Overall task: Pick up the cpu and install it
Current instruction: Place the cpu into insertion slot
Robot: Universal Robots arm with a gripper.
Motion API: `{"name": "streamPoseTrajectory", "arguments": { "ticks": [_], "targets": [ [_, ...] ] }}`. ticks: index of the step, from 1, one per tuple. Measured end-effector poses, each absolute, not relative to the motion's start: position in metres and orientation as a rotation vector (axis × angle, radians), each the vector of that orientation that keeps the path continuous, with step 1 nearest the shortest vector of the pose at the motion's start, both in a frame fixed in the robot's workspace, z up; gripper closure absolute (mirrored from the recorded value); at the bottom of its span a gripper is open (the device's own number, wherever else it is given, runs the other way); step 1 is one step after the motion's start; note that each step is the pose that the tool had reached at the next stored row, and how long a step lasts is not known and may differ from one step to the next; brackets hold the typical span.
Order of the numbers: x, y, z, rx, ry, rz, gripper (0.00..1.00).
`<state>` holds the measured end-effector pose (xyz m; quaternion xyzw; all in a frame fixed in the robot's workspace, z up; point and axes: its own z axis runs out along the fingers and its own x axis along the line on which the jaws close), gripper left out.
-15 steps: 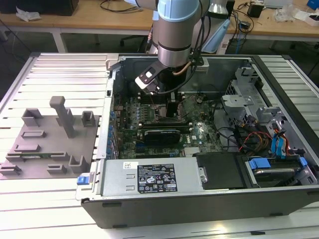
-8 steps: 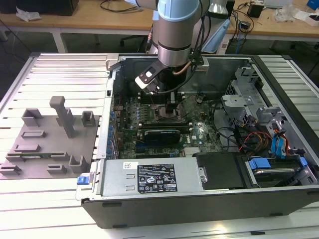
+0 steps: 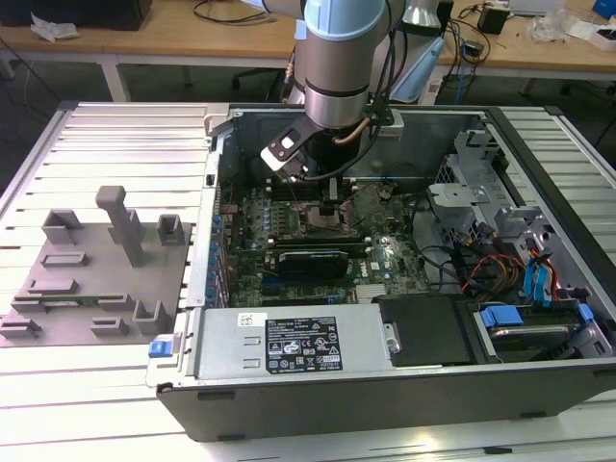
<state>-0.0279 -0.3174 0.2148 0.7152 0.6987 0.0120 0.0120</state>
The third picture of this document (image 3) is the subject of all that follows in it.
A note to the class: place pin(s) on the blue box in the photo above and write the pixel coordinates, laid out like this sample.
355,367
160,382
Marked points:
607,7

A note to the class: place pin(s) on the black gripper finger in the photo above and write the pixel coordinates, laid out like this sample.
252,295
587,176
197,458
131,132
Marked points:
333,202

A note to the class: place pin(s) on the white box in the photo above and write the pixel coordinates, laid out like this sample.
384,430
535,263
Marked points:
606,38

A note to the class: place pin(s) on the black graphics card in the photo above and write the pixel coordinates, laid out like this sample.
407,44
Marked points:
313,264

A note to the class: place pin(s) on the flat grey box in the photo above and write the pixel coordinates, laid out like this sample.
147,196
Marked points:
534,6

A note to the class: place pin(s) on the open PC case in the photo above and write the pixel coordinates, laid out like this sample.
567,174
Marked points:
337,409

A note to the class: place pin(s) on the grey parts rack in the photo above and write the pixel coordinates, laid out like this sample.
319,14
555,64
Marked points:
96,289

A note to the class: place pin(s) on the crumpled white paper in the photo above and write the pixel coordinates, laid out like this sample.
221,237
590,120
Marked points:
53,29

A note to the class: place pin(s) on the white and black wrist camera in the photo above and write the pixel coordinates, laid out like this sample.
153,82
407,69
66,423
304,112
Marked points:
281,151

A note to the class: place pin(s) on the black plastic shroud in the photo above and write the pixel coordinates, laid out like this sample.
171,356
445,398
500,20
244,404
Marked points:
423,327

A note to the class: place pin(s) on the silver metal drive cage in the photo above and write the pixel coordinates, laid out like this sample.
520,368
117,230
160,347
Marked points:
452,192

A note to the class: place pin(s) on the wooden desk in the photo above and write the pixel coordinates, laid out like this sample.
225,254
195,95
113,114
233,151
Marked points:
144,41
529,53

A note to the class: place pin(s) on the green motherboard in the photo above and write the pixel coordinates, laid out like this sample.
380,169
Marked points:
385,269

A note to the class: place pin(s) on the CPU socket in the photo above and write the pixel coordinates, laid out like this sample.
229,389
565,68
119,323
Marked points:
313,226

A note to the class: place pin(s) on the clear plastic bags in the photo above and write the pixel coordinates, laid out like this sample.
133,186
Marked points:
553,24

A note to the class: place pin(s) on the small white wrist camera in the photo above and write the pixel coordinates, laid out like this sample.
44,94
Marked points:
392,127

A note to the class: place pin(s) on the hard disk in blue carrier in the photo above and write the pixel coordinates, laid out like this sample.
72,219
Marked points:
529,337

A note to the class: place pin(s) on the small black box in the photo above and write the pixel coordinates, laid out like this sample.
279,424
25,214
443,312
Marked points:
493,20

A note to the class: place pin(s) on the silver power supply unit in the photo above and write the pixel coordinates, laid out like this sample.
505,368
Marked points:
231,346

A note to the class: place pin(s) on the silver chipset heatsink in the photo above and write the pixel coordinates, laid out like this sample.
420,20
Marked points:
368,293

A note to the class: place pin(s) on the green RAM stick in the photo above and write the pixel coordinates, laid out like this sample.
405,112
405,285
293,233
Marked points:
67,301

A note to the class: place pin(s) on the large black box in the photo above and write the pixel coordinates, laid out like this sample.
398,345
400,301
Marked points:
72,12

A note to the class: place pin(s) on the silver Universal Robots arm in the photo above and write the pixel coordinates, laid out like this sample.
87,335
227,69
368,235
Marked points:
337,72

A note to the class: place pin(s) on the blue case latch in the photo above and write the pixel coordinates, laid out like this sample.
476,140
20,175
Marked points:
160,348

